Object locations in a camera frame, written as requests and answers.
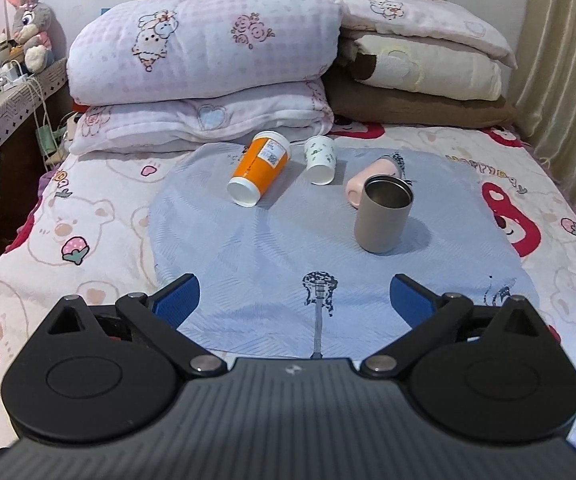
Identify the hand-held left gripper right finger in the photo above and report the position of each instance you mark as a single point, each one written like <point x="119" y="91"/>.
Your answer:
<point x="409" y="303"/>

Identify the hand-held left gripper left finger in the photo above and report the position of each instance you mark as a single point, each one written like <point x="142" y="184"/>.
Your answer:
<point x="179" y="301"/>

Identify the pink cup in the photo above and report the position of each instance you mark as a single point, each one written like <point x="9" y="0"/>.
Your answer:
<point x="360" y="181"/>

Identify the orange paper cup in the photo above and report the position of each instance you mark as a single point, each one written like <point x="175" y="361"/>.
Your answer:
<point x="260" y="166"/>

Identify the small white patterned paper cup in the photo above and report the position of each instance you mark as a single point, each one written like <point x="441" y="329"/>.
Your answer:
<point x="320" y="157"/>

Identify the grey metal tumbler cup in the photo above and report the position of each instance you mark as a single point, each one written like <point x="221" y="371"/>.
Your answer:
<point x="381" y="220"/>

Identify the blue-grey guitar print mat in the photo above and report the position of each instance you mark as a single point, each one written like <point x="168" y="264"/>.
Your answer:
<point x="268" y="255"/>

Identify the cartoon bear printed bedsheet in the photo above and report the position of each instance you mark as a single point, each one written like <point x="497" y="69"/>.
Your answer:
<point x="93" y="240"/>

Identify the pink heart print folded quilt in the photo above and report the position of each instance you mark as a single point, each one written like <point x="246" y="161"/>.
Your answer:
<point x="203" y="117"/>

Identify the beige curtain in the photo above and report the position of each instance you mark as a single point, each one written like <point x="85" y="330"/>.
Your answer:
<point x="567" y="75"/>

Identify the cream brown pillow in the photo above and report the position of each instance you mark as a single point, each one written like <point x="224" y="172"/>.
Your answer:
<point x="437" y="72"/>

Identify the side table with patterned cloth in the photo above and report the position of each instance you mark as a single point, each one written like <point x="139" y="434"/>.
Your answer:
<point x="3" y="110"/>

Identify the large pink checked folded quilt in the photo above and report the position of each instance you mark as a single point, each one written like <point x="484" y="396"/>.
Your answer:
<point x="208" y="40"/>

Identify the pink bear print pillow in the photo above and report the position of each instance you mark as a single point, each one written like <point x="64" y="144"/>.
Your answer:
<point x="417" y="17"/>

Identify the grey rabbit plush toy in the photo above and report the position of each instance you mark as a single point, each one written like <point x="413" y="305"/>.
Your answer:
<point x="30" y="25"/>

